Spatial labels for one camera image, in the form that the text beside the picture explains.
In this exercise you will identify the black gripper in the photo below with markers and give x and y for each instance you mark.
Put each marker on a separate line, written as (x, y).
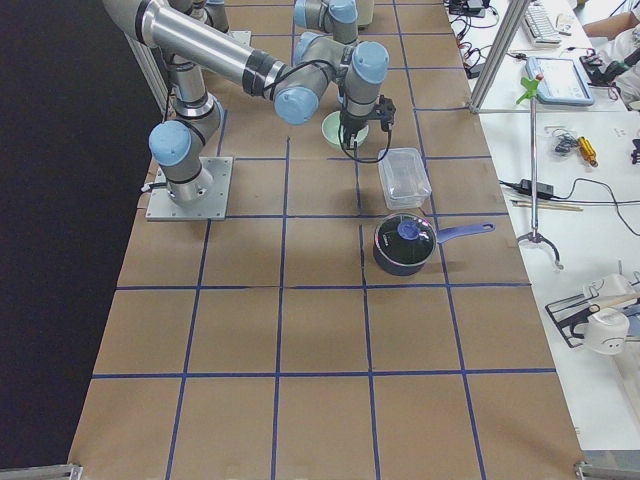
(351, 122)

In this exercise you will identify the green bowl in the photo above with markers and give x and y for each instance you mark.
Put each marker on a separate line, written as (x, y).
(330, 129)

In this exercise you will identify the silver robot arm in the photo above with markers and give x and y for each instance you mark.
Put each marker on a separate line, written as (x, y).
(191, 37)
(338, 18)

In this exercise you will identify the clear plastic food container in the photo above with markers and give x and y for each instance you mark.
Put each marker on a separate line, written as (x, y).
(403, 179)

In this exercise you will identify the blue saucepan with lid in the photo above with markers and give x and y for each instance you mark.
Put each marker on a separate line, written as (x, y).
(404, 242)

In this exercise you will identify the wooden chopsticks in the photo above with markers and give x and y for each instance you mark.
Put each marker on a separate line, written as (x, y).
(545, 206)

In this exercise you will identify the metal reacher grabber tool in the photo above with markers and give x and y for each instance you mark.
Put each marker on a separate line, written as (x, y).
(534, 236)

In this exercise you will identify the black power adapter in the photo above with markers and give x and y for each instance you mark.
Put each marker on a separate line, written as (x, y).
(542, 190)

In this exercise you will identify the blue teach pendant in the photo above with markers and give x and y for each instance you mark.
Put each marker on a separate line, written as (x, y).
(564, 81)

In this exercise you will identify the white keyboard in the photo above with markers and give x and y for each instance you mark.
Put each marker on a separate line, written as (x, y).
(538, 26)

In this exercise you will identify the white smiley mug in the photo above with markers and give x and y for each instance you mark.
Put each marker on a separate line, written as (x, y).
(607, 325)

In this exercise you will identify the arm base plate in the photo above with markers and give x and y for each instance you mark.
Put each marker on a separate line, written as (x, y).
(241, 36)
(204, 198)

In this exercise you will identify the aluminium frame post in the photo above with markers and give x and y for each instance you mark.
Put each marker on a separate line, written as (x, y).
(501, 43)

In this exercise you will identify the yellow handled tool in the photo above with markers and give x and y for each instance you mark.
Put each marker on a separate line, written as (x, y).
(587, 151)

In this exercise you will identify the black wire rack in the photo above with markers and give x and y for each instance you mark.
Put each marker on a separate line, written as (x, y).
(570, 316)

